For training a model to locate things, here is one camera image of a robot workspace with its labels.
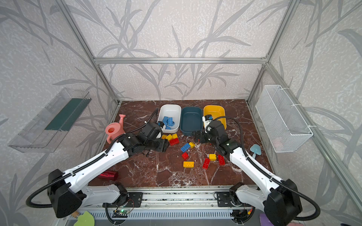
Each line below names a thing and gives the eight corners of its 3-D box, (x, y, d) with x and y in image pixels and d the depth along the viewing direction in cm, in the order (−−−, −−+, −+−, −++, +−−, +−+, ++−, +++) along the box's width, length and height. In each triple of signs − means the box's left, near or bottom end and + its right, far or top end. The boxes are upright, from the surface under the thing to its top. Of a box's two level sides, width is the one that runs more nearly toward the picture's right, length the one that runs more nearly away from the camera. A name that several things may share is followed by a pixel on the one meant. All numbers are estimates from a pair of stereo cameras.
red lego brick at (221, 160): (218, 165, 88) (219, 163, 85) (217, 156, 91) (218, 154, 89) (224, 165, 88) (225, 163, 85) (223, 156, 91) (224, 154, 89)
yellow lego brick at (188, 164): (183, 167, 87) (183, 165, 85) (183, 162, 89) (183, 161, 87) (194, 167, 87) (194, 166, 85) (194, 162, 89) (194, 161, 87)
